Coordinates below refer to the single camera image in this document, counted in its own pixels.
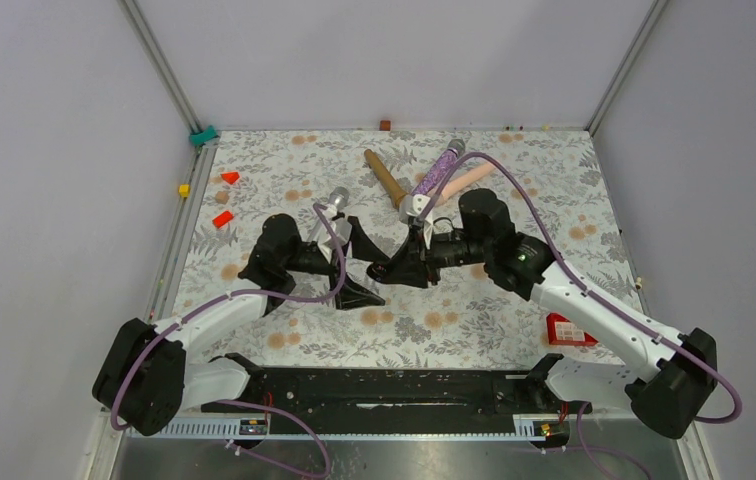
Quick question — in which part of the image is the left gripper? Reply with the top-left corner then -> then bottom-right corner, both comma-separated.
284,217 -> 390,308

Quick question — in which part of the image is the bottom purple cable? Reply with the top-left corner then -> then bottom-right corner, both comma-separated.
218,399 -> 333,480

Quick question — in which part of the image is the purple cable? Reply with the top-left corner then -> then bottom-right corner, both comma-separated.
108,202 -> 349,433
218,399 -> 333,480
417,152 -> 744,425

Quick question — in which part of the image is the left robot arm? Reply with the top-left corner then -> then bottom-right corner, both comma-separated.
92,207 -> 387,436

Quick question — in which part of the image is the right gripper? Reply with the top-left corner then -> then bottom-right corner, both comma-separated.
384,223 -> 492,289

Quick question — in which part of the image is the teal corner clip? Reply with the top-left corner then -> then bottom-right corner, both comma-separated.
189,125 -> 219,148

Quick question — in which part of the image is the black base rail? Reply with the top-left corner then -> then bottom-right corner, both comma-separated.
201,354 -> 582,436

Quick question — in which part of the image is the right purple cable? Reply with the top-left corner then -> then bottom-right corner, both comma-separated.
417,152 -> 744,425

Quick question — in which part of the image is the silver microphone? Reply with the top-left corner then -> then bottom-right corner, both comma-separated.
307,187 -> 350,242

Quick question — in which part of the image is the pink microphone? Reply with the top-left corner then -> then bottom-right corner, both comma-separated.
436,162 -> 495,205

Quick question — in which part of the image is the gold microphone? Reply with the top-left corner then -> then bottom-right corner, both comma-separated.
364,149 -> 408,210

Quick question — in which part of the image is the red box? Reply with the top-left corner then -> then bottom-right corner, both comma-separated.
546,312 -> 598,347

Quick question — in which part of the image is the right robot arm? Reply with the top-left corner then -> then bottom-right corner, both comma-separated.
367,188 -> 718,439

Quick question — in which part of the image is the floral table mat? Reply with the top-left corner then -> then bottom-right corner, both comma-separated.
166,130 -> 640,369

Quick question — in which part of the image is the red triangle block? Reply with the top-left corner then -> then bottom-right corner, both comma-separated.
220,171 -> 240,185

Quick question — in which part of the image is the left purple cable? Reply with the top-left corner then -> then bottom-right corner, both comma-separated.
108,202 -> 349,433

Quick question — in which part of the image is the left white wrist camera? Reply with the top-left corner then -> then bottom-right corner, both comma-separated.
316,214 -> 351,265

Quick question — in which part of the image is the purple glitter microphone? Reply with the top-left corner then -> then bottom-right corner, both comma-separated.
411,138 -> 466,195

